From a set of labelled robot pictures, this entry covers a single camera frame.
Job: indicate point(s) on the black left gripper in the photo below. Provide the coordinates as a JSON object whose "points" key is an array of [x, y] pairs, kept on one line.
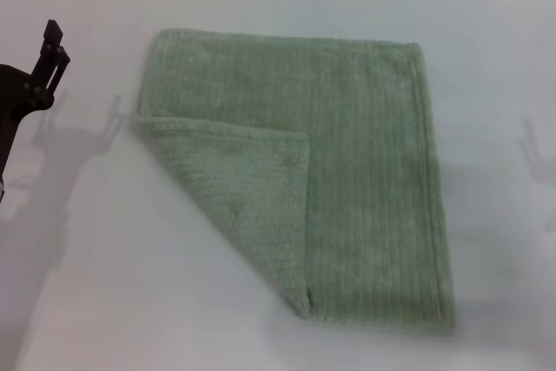
{"points": [[11, 97]]}

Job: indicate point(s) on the light green ribbed towel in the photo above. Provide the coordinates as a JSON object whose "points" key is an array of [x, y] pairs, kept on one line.
{"points": [[347, 149]]}

